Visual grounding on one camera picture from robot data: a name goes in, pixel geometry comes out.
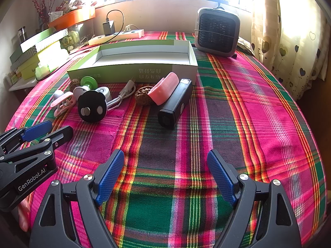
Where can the light pink clip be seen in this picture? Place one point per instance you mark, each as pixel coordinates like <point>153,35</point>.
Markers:
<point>64,100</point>

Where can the cream power strip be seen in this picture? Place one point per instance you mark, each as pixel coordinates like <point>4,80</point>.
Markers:
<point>121,35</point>

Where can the pile of assorted packets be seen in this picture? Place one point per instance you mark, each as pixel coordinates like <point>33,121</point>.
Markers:
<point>64,7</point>

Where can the dark metal tumbler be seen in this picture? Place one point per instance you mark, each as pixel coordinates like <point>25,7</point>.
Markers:
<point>22,35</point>

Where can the white bottle cap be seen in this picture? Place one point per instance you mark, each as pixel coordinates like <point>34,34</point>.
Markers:
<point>103,91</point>

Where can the pink oval clip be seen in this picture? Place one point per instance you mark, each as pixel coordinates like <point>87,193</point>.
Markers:
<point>165,90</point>

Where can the cream heart print curtain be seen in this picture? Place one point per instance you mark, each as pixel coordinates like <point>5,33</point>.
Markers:
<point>284,31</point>

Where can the green white cardboard box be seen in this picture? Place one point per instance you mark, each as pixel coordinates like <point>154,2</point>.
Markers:
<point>134,69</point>

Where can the grey portable fan heater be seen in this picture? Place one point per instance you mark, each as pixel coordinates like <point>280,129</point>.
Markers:
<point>217,31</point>

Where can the red blossom branches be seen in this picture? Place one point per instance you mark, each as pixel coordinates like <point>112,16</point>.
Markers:
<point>38,10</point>

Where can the white power plug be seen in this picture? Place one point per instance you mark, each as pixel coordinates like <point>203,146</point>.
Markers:
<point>128,28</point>

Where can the black round magnet disc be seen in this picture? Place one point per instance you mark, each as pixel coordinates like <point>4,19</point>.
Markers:
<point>91,102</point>

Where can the orange storage box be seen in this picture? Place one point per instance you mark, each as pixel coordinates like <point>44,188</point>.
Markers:
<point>75,18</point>

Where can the carved brown walnut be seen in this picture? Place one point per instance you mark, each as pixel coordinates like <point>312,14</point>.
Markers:
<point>143,95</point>
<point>75,82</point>

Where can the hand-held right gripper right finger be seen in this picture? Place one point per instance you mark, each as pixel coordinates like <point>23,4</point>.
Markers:
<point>222,178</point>

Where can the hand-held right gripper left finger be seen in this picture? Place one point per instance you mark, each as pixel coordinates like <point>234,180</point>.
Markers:
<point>111,178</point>

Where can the small green label box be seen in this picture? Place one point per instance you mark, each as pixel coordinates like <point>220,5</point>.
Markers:
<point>69,41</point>

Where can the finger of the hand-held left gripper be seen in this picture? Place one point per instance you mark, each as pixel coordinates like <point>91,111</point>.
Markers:
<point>36,131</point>
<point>60,133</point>

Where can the white suction knob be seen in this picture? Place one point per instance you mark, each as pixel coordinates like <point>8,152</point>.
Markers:
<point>80,93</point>

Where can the flat green lid box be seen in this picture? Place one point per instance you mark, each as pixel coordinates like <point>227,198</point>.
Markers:
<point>41,40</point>

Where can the beige cloth bundle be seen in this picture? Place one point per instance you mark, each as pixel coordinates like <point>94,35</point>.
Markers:
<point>245,46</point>

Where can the grey striped box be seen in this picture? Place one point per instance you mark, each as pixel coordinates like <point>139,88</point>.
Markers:
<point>23,56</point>

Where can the pink green plaid tablecloth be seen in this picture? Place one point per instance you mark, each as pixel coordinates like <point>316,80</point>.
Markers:
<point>181,134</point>

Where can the pale green tissue pack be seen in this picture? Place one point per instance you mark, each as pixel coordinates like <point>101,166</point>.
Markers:
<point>45,72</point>

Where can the green suction knob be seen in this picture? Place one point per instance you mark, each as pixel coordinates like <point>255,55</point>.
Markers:
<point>89,82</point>

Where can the yellow green box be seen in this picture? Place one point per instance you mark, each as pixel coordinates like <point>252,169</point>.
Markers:
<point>49,54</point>

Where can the black cylindrical device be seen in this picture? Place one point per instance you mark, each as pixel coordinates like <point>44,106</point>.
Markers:
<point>173,106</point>

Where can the black charger adapter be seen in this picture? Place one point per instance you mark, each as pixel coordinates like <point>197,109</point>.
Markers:
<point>108,28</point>

